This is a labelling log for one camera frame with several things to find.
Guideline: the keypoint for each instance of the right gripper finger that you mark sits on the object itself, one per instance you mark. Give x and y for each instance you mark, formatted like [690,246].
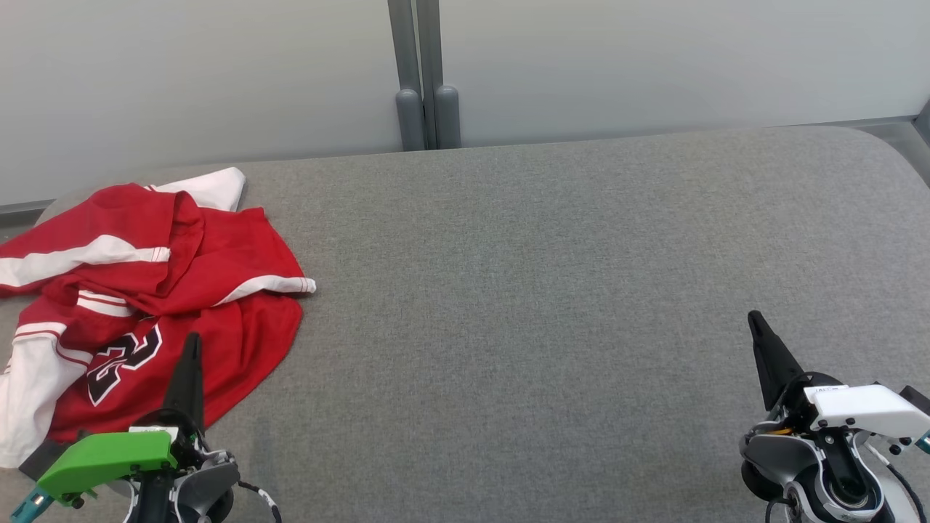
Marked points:
[771,363]

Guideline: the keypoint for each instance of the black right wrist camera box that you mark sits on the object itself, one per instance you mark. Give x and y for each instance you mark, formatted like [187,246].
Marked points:
[917,399]

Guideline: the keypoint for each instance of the grey metal partition post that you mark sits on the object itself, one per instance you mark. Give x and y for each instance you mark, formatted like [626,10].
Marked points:
[405,73]
[443,109]

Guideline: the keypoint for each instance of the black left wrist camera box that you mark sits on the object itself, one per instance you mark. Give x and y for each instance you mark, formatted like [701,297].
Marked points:
[43,457]

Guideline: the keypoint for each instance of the teal right camera connector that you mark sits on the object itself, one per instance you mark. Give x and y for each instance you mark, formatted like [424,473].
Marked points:
[925,442]

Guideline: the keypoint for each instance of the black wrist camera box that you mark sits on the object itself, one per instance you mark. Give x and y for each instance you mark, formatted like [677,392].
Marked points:
[43,457]
[917,399]

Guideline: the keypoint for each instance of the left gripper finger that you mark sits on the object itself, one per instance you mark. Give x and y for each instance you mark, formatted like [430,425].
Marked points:
[190,385]

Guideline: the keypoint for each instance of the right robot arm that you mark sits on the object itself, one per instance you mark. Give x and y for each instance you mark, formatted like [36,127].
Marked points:
[770,454]

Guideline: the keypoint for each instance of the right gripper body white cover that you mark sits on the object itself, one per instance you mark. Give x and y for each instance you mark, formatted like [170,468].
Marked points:
[864,407]

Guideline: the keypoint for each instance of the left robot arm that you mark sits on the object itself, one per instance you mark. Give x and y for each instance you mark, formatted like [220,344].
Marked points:
[211,479]

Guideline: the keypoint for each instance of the teal left camera connector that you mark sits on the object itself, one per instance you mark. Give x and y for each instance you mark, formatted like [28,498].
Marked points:
[27,507]

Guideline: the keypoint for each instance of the teal camera connector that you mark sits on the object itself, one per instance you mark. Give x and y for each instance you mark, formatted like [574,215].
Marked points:
[27,507]
[925,442]

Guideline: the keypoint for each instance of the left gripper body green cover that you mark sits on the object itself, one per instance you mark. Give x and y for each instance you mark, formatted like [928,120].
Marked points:
[102,457]

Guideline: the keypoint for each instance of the red white basketball jersey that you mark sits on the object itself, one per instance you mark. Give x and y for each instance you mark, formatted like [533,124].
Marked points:
[218,247]

